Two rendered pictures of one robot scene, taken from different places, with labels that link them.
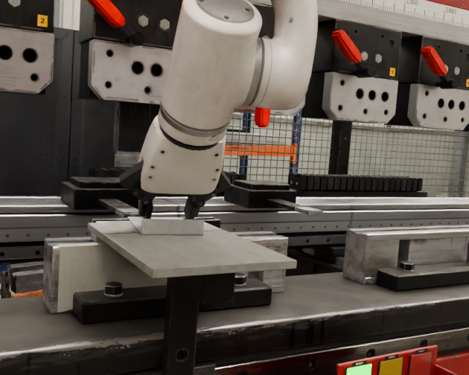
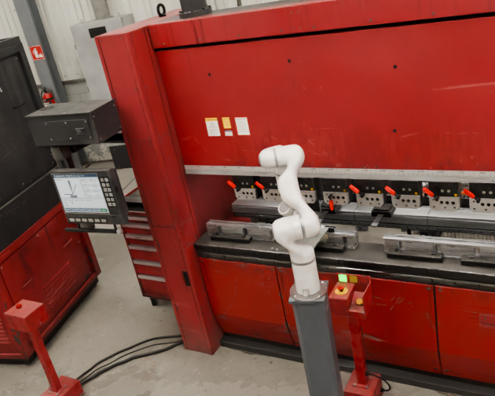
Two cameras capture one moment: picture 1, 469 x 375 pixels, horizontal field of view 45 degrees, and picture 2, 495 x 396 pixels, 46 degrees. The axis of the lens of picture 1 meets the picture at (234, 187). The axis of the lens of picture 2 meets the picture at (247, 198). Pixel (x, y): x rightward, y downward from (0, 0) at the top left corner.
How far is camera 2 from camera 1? 3.01 m
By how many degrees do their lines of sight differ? 62
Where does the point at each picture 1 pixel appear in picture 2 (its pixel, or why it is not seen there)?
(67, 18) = not seen: outside the picture
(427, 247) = (412, 244)
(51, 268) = not seen: hidden behind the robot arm
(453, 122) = (411, 206)
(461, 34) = (408, 177)
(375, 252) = (388, 243)
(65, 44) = not seen: hidden behind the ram
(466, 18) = (409, 172)
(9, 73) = (277, 198)
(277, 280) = (352, 246)
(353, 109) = (365, 203)
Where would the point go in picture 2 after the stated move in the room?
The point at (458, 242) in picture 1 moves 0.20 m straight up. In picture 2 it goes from (428, 244) to (427, 212)
